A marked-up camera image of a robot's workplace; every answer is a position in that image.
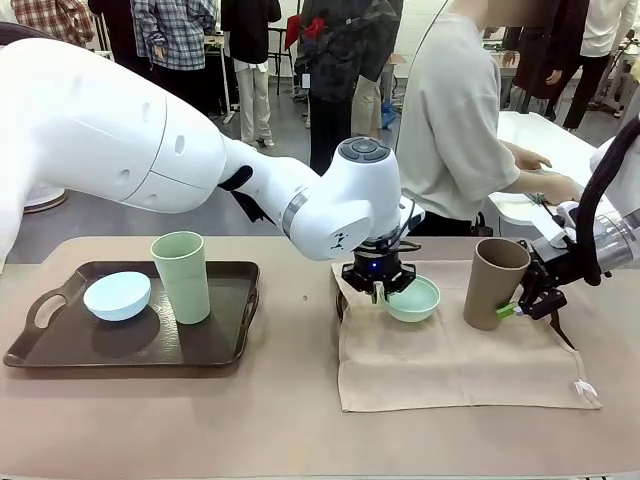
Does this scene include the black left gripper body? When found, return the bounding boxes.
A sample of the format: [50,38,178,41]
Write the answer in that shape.
[352,247,404,285]

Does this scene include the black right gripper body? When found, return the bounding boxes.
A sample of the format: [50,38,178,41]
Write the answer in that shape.
[530,239,589,291]

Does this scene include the light green bowl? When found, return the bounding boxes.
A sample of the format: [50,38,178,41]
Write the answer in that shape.
[383,274,442,324]

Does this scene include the tall brown cup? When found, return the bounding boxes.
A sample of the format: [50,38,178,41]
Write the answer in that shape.
[462,238,532,332]

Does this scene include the beige cloth mat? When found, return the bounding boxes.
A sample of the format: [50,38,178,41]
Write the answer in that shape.
[330,259,603,414]

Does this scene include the tall light green cup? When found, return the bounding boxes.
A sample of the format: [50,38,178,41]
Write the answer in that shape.
[150,231,211,325]

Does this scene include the light blue bowl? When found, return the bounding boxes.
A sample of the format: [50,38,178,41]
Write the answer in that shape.
[82,271,152,322]

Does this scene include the person's right forearm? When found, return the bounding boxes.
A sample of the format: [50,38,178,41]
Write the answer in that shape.
[514,172,554,200]

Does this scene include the person's left forearm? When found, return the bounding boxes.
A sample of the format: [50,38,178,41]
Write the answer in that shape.
[498,138,524,166]

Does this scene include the person's right hand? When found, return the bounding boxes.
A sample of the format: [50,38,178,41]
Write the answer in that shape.
[549,178,584,206]

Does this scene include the person's left hand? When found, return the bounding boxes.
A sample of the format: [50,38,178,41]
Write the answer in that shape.
[519,151,554,171]

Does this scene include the white background table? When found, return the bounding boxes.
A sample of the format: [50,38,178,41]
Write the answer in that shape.
[487,110,616,241]

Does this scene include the person in tan trousers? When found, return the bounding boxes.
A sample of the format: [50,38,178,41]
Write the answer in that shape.
[349,74,386,140]

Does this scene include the person in grey t-shirt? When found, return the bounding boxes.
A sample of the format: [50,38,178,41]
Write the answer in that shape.
[394,0,524,237]

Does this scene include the person in camouflage jacket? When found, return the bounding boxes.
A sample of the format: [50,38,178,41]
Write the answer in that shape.
[294,0,404,177]

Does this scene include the person in maroon skirt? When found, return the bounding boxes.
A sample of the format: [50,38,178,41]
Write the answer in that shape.
[502,0,589,122]

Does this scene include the person in white shirt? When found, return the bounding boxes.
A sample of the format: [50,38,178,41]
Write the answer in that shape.
[562,0,639,132]

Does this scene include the person with beige trousers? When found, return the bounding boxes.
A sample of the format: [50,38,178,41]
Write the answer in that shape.
[219,0,282,149]

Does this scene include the person in blue plaid shirt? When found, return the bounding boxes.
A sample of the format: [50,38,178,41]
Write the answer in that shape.
[130,0,221,120]

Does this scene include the person in dark clothes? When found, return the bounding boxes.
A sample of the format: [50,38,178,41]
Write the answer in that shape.
[87,0,151,69]

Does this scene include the person in red plaid shirt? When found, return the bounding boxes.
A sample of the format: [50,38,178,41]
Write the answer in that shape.
[9,0,96,50]

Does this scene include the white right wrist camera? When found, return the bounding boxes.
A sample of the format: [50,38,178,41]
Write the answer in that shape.
[556,200,582,241]

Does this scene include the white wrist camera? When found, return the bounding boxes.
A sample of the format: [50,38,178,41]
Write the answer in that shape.
[556,200,582,241]
[397,197,427,234]

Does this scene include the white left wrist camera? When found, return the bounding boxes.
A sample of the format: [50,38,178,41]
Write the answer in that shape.
[397,197,427,234]

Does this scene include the black braided right arm cable sleeve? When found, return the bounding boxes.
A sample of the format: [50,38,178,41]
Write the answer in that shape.
[574,119,640,287]

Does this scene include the black left arm cable sleeve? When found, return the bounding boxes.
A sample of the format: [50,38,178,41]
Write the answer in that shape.
[217,164,266,225]

